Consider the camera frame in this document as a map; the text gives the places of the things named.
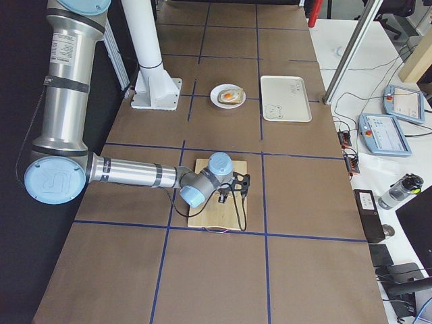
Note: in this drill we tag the orange circuit board lower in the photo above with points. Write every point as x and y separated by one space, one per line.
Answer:
351 162

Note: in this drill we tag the black monitor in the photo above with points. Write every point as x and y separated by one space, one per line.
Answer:
415 219

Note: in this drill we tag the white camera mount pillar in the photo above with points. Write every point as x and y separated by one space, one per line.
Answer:
155 88

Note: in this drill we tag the teach pendant near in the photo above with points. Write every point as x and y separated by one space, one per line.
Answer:
383 135

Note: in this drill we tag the black power box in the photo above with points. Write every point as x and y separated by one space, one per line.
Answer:
369 216

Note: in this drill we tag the orange circuit board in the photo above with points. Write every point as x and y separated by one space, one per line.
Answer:
344 139
351 162

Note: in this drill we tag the cream bear tray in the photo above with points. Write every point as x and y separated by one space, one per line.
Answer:
284 99

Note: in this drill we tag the teach pendant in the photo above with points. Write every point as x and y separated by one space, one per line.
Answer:
405 104
383 135

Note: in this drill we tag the teach pendant far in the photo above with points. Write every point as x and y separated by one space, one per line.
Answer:
405 104

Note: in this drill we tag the white round plate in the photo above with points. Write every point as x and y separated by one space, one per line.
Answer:
214 94

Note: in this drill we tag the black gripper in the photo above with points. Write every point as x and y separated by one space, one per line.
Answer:
223 197

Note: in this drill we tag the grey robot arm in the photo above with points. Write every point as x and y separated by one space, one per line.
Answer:
61 164

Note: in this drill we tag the clear water bottle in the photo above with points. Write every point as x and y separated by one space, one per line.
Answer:
410 184

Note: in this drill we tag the bread with fried egg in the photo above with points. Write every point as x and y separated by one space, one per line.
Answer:
231 96

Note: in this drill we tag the orange circuit board upper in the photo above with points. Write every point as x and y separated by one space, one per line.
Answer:
344 139

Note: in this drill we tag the aluminium frame post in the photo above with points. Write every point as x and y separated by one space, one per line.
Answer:
363 24

